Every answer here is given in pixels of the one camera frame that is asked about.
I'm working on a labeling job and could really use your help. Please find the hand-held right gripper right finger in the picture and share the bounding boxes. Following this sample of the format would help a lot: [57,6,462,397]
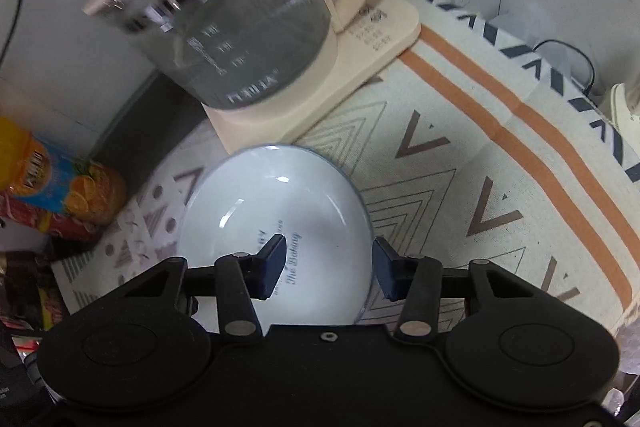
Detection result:
[372,237,544,338]

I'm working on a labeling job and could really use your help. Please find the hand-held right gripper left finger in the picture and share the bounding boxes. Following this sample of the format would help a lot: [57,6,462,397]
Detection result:
[120,234,287,338]

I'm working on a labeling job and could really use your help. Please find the white plate with blue lettering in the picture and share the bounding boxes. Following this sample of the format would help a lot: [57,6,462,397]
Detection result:
[177,144,375,326]

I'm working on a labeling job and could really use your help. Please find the patterned fringed cloth mat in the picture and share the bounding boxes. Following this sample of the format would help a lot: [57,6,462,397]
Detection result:
[50,0,640,350]

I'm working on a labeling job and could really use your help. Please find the red drink bottle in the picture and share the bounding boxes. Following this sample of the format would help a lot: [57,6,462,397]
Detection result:
[0,191,107,242]

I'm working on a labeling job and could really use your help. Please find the orange juice bottle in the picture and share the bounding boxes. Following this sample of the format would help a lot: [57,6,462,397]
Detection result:
[0,116,127,226]

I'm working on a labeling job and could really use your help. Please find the glass kettle with cream handle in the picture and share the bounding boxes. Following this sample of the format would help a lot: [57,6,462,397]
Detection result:
[82,0,384,110]

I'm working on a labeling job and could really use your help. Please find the thin black cable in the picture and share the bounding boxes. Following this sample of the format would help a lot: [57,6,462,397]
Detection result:
[534,39,597,96]

